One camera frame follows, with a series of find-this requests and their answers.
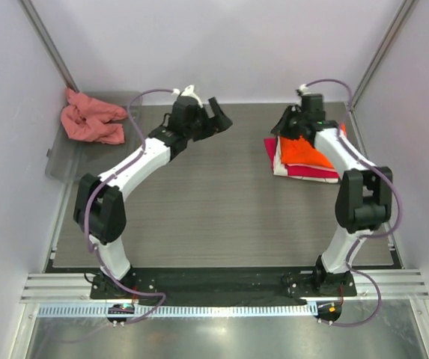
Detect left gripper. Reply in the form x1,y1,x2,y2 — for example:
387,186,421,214
186,99,233,143

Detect magenta folded t shirt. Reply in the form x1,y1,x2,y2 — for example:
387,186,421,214
264,138,340,184

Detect purple cable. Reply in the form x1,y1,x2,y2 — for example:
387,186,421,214
296,78,404,328
83,88,166,325

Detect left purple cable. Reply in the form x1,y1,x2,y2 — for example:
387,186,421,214
83,88,166,325

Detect frame post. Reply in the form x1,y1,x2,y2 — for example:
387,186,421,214
350,0,419,110
18,0,79,91

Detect slotted cable duct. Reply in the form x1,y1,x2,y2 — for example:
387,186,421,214
37,302,317,319

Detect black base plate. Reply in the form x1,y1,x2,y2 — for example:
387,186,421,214
89,266,357,301

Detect clear grey plastic bin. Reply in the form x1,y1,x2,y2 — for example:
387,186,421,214
45,94,142,183

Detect left frame post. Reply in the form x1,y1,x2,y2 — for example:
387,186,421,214
18,0,79,91

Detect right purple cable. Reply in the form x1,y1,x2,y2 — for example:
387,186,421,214
296,78,404,328

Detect right frame post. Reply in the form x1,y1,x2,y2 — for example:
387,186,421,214
350,0,419,110

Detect salmon pink crumpled t shirt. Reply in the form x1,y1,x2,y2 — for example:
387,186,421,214
61,88,128,145

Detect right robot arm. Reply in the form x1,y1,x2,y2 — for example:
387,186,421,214
271,93,393,296

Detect orange t shirt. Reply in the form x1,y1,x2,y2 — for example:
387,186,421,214
278,137,334,170

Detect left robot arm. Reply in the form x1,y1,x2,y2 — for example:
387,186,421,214
73,92,233,298

